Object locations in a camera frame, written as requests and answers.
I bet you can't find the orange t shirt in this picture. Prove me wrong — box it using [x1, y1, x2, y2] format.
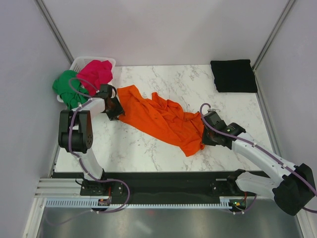
[117, 85, 205, 157]

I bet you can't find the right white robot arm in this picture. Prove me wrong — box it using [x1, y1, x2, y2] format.
[201, 110, 317, 216]

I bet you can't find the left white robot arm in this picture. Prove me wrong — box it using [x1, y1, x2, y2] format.
[58, 84, 125, 195]

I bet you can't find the red t shirt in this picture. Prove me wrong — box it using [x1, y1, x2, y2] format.
[76, 60, 113, 96]

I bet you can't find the green t shirt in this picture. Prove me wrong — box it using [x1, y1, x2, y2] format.
[53, 70, 88, 110]

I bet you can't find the white laundry basket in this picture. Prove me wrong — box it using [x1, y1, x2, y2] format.
[57, 57, 116, 103]

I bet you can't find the folded black t shirt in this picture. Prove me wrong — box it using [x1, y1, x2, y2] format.
[210, 59, 258, 93]

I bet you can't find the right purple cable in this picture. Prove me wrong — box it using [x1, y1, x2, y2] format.
[200, 103, 317, 215]

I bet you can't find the purple cable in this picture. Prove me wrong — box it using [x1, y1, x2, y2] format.
[44, 77, 131, 225]
[200, 103, 317, 215]

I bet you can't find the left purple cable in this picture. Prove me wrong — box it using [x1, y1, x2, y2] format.
[44, 77, 131, 225]

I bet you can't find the white slotted cable duct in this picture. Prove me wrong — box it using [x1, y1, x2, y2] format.
[45, 198, 232, 209]

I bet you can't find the aluminium frame rail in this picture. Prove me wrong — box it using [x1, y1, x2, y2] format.
[34, 177, 84, 198]

